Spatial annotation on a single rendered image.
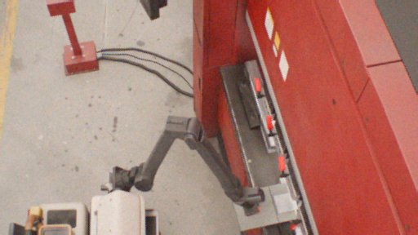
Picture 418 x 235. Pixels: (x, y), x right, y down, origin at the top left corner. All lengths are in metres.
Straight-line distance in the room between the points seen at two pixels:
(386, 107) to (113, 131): 2.73
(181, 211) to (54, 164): 0.91
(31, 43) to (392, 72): 3.34
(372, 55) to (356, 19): 0.12
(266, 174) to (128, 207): 0.85
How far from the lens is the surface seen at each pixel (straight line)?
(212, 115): 3.53
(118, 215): 2.19
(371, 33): 1.50
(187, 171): 3.73
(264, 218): 2.59
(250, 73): 2.94
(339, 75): 1.67
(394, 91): 1.42
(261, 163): 2.82
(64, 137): 3.93
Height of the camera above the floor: 3.45
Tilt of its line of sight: 62 degrees down
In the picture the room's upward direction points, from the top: 3 degrees clockwise
